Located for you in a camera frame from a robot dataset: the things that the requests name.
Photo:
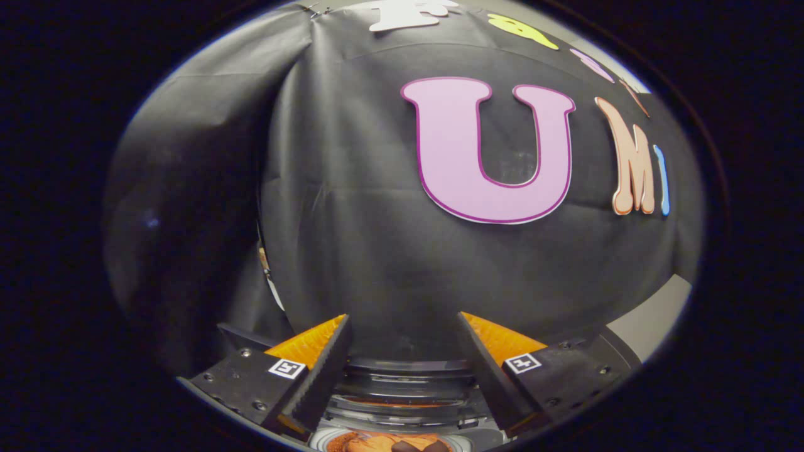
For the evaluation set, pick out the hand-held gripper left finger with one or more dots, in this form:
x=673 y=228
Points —
x=320 y=383

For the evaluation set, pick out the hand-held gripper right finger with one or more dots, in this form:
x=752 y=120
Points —
x=490 y=383

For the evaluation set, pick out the yellow polo shirt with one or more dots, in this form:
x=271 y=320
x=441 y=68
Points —
x=370 y=444

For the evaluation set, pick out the black backdrop cloth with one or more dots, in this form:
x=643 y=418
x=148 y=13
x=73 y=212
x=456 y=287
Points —
x=377 y=251

